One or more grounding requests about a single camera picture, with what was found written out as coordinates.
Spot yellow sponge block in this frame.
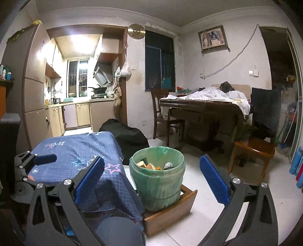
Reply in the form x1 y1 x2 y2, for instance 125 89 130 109
136 161 157 170

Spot clear plastic bag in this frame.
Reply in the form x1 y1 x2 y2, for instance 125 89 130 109
164 163 174 170

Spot beige kitchen cabinets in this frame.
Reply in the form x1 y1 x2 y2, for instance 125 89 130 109
45 98 115 137

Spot green-lined trash bin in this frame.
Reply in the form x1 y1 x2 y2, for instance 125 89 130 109
129 146 185 212

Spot black cloth bag on floor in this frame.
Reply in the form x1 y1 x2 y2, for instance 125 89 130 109
99 118 149 166

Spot small wooden stool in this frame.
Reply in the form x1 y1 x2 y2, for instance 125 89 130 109
228 138 275 179

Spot orange wooden cabinet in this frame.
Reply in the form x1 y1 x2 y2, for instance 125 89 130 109
0 79 13 118

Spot wooden drawer box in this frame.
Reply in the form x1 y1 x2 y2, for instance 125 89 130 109
143 185 198 237

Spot grey refrigerator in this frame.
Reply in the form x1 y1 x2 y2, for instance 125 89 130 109
2 23 50 153

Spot dark wooden dining table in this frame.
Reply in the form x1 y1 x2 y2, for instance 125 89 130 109
159 98 248 153

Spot wooden chair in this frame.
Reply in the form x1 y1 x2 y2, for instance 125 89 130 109
151 87 185 147

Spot white cloth on table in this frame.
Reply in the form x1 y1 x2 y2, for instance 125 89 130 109
163 87 250 116

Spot framed elephant picture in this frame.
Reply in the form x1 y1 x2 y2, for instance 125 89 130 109
198 25 229 54

